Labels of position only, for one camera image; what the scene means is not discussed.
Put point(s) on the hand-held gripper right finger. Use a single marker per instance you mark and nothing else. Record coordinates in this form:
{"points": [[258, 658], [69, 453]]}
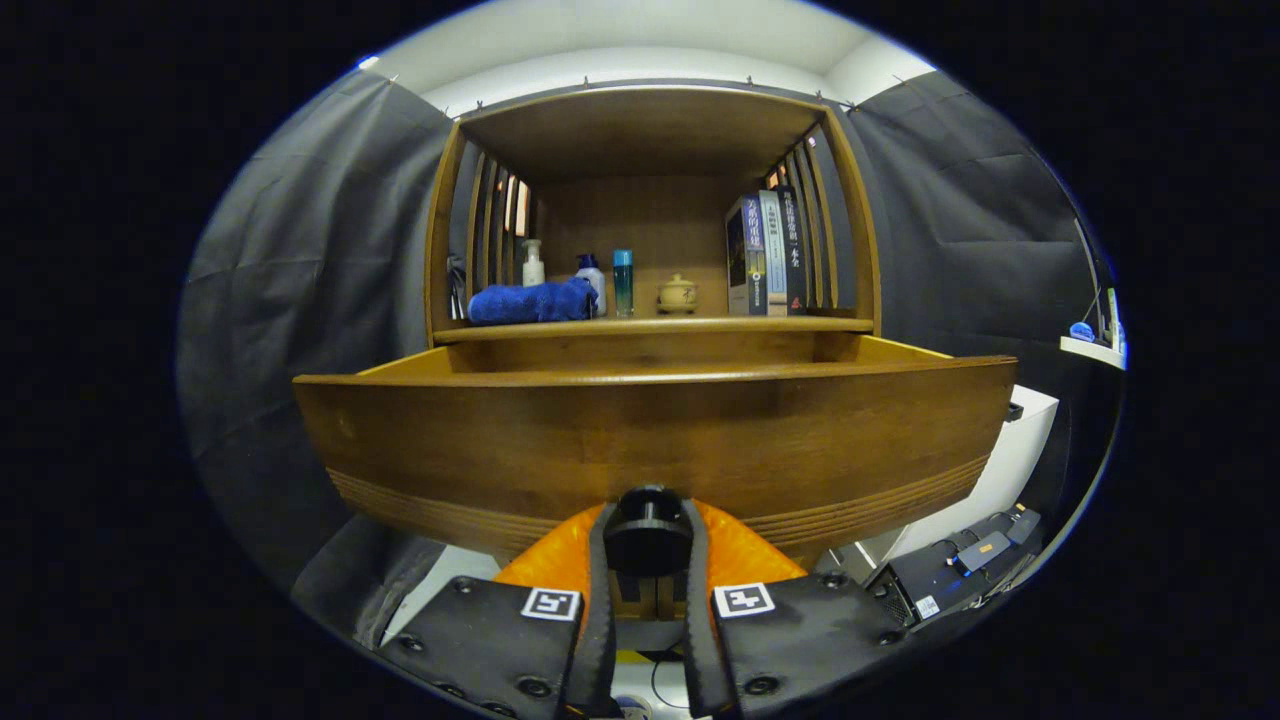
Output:
{"points": [[700, 620]]}

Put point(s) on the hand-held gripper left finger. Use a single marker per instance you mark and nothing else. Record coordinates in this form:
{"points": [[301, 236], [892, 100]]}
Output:
{"points": [[595, 620]]}

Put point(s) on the black drawer knob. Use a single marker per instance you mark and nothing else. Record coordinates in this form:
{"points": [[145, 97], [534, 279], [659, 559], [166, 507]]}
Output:
{"points": [[648, 535]]}

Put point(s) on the brown wooden drawer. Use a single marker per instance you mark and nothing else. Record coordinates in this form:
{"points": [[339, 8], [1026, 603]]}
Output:
{"points": [[650, 430]]}

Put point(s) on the wooden countertop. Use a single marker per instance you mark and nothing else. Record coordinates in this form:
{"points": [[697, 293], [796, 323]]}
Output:
{"points": [[700, 325]]}

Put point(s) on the white box cabinet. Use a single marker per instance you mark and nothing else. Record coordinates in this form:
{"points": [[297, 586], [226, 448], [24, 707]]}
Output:
{"points": [[1010, 470]]}

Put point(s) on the brown wooden cabinet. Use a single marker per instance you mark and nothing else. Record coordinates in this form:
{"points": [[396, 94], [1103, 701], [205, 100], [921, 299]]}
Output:
{"points": [[640, 130]]}

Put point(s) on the black electronics box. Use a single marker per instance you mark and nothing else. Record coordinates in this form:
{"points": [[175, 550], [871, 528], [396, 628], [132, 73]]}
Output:
{"points": [[930, 575]]}

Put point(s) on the blue folded towel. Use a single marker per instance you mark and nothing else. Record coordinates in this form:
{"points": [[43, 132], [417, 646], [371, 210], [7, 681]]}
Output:
{"points": [[530, 302]]}

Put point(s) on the beige lidded teacup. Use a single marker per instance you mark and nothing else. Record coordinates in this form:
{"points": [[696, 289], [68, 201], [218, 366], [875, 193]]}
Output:
{"points": [[677, 294]]}

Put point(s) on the white bottle with blue cap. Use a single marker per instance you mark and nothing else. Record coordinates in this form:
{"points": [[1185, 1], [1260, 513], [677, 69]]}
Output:
{"points": [[593, 285]]}

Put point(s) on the clear blue bottle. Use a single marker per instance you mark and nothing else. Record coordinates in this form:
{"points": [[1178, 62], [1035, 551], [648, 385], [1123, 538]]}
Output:
{"points": [[623, 285]]}

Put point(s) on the white pump bottle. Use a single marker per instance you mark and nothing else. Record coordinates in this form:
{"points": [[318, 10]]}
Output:
{"points": [[533, 268]]}

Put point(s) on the book with blue spine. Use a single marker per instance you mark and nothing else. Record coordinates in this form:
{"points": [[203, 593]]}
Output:
{"points": [[742, 260]]}

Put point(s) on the book with pale grey spine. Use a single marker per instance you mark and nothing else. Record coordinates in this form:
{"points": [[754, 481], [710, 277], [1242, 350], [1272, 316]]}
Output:
{"points": [[774, 255]]}

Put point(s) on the book with black spine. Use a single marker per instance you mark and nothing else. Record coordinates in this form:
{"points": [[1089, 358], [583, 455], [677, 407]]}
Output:
{"points": [[794, 250]]}

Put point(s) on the small blue item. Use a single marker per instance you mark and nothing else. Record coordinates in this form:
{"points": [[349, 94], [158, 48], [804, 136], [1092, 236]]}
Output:
{"points": [[1081, 331]]}

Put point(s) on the white wall shelf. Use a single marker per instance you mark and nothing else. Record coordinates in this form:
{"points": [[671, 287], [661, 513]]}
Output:
{"points": [[1090, 352]]}

